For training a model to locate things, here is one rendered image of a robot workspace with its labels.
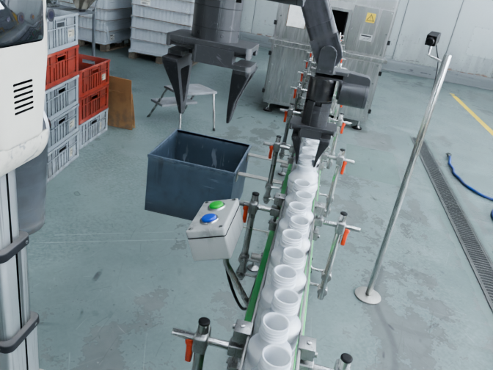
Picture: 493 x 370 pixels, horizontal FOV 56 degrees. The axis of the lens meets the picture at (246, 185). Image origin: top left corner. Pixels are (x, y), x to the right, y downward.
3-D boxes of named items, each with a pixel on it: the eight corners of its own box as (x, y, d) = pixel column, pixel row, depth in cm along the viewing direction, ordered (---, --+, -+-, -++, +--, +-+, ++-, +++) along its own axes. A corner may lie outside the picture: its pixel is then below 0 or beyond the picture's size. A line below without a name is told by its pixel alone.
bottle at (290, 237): (266, 293, 91) (282, 222, 84) (295, 304, 90) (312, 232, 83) (255, 310, 86) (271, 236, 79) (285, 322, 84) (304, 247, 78)
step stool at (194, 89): (182, 112, 522) (185, 76, 505) (216, 131, 484) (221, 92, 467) (146, 116, 491) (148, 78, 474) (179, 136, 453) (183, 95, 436)
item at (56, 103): (43, 126, 302) (42, 93, 292) (-18, 116, 301) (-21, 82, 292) (80, 103, 357) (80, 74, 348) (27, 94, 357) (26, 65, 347)
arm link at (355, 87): (323, 40, 100) (320, 44, 92) (376, 49, 98) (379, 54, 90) (312, 95, 104) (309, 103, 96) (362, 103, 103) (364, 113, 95)
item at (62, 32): (41, 58, 283) (39, 20, 274) (-25, 46, 283) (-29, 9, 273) (79, 44, 338) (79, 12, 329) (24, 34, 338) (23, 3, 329)
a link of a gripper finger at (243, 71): (239, 133, 56) (252, 55, 52) (183, 121, 57) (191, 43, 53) (249, 119, 62) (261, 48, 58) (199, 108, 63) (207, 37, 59)
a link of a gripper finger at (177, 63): (211, 127, 56) (221, 49, 53) (155, 115, 57) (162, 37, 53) (224, 113, 63) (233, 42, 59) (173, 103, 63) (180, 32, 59)
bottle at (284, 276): (254, 366, 74) (272, 283, 67) (246, 338, 79) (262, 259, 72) (288, 364, 76) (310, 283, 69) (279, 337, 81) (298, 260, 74)
